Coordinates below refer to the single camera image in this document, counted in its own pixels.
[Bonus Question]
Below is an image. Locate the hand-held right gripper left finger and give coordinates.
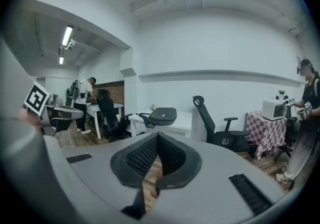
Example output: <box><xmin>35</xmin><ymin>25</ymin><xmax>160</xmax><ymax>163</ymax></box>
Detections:
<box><xmin>109</xmin><ymin>131</ymin><xmax>160</xmax><ymax>221</ymax></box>

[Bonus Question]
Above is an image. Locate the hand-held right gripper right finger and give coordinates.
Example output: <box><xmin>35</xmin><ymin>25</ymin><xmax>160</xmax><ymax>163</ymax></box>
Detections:
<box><xmin>155</xmin><ymin>131</ymin><xmax>203</xmax><ymax>191</ymax></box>

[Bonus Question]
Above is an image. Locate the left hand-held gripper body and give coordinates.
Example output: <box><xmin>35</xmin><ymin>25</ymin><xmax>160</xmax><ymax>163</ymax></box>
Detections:
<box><xmin>22</xmin><ymin>80</ymin><xmax>85</xmax><ymax>137</ymax></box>

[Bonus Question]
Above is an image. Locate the dark grey backpack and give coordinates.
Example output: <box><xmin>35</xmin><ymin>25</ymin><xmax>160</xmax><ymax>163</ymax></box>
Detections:
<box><xmin>138</xmin><ymin>107</ymin><xmax>178</xmax><ymax>129</ymax></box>

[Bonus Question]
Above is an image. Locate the person's right hand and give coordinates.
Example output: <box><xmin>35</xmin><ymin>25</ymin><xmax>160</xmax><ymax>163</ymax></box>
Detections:
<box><xmin>150</xmin><ymin>169</ymin><xmax>164</xmax><ymax>199</ymax></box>

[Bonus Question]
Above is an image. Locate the white table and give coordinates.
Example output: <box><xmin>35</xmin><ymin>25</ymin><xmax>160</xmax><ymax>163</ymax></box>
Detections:
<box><xmin>128</xmin><ymin>110</ymin><xmax>193</xmax><ymax>141</ymax></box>

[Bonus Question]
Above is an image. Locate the black mesh office chair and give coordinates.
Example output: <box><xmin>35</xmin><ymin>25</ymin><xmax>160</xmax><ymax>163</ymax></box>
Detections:
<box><xmin>192</xmin><ymin>95</ymin><xmax>252</xmax><ymax>160</ymax></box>

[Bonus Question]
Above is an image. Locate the white desk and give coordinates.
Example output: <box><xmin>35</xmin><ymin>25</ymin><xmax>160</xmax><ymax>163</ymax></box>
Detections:
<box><xmin>84</xmin><ymin>102</ymin><xmax>125</xmax><ymax>140</ymax></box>

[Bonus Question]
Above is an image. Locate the pink checkered tablecloth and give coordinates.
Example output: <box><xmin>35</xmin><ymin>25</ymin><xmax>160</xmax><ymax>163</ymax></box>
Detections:
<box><xmin>244</xmin><ymin>110</ymin><xmax>288</xmax><ymax>160</ymax></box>

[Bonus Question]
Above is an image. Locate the white microwave oven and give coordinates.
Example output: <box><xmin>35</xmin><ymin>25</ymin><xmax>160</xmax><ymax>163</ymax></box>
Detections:
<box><xmin>261</xmin><ymin>99</ymin><xmax>288</xmax><ymax>122</ymax></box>

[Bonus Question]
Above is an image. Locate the white ceiling camera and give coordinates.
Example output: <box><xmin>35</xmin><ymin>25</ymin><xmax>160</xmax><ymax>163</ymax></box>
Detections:
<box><xmin>64</xmin><ymin>39</ymin><xmax>76</xmax><ymax>51</ymax></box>

